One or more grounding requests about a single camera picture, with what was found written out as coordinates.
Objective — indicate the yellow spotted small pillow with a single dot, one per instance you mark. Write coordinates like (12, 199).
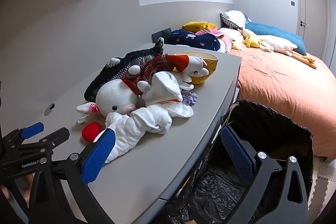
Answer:
(237, 45)

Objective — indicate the yellow fabric bowl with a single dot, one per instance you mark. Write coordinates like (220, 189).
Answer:
(210, 66)

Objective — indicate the grey fish plush toy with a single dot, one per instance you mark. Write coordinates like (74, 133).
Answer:
(118, 69)

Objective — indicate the pink printed blanket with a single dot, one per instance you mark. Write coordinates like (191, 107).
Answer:
(225, 43)

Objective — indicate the navy printed blanket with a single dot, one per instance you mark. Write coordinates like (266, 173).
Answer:
(191, 40)

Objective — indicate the white patterned pillow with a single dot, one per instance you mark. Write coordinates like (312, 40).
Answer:
(231, 32)

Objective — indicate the white fluffy towel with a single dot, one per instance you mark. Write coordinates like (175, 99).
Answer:
(131, 132)

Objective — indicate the teal blue cushion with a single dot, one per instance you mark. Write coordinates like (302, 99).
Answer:
(273, 29)

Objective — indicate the red plush ball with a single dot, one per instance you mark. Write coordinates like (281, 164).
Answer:
(91, 131)

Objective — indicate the beige door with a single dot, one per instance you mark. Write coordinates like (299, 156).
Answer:
(312, 3)

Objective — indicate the white goose plush toy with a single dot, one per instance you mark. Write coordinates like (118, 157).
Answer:
(275, 43)

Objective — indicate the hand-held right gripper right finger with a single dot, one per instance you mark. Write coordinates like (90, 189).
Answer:
(237, 155)

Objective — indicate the checked patchwork pillow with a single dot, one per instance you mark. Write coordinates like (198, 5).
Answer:
(233, 16)

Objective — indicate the person's left hand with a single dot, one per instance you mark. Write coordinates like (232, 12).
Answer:
(29, 187)

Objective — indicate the foam puzzle floor mat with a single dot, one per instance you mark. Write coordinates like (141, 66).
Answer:
(324, 176)

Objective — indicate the yellow duck plush toy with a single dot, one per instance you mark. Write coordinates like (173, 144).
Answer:
(252, 41)

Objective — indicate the yellow plush pillow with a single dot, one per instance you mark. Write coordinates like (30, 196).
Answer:
(198, 26)

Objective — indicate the black panel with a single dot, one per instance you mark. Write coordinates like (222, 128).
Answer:
(158, 35)

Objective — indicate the white cloth with orange trim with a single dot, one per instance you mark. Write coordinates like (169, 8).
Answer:
(162, 87)

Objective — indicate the purple hair scrunchie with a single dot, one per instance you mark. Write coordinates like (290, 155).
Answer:
(189, 97)

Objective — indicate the bed with orange sheet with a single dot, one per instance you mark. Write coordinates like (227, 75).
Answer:
(275, 87)

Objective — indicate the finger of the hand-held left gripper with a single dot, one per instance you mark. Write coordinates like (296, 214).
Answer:
(31, 130)
(55, 136)

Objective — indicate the black plastic bag lined bin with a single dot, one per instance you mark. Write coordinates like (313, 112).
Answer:
(262, 119)

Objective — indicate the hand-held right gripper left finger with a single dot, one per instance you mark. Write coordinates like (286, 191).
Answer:
(98, 155)

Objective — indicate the white rabbit plush plaid clothes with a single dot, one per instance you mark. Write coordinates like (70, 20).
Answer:
(115, 98)

